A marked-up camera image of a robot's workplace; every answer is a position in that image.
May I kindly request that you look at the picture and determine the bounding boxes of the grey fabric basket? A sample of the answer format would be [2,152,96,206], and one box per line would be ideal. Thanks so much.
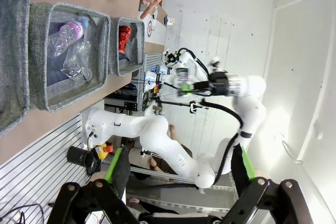
[0,0,30,137]
[108,16,146,77]
[28,2,112,113]

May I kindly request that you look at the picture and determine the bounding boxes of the aluminium slotted base plate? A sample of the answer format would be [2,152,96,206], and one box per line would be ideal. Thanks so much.
[0,113,91,224]

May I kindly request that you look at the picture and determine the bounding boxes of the crushed red soda can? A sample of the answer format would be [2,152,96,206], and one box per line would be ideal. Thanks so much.
[118,25,132,55]

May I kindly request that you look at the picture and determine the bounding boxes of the yellow emergency stop button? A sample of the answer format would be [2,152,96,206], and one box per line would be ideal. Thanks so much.
[94,142,114,160]

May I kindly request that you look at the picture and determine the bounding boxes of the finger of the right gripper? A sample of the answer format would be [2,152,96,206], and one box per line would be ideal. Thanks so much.
[178,81,211,98]

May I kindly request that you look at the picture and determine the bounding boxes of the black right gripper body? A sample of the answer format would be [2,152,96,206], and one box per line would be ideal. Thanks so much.
[208,70,229,97]

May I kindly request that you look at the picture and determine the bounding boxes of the board with target print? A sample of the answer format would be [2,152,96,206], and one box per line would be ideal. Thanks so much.
[143,5,169,48]

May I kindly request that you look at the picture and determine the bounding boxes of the clear bottle pink label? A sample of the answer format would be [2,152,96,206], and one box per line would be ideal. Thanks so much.
[47,18,90,58]

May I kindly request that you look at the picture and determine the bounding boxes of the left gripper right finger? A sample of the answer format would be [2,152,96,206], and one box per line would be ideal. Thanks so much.
[223,145,316,224]

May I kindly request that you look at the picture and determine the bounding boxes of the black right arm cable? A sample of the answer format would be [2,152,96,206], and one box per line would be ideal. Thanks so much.
[201,100,244,183]

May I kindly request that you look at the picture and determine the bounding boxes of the clear plastic cup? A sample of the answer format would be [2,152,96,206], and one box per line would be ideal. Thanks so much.
[60,39,93,82]

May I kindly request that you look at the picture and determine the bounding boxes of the black tripod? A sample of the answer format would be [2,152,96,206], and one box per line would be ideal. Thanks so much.
[156,97,211,115]

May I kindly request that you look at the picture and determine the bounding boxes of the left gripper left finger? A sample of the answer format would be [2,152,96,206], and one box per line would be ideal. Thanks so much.
[51,146,140,224]

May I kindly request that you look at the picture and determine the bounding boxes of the black cylinder holder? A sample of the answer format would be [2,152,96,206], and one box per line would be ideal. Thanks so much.
[66,145,102,176]

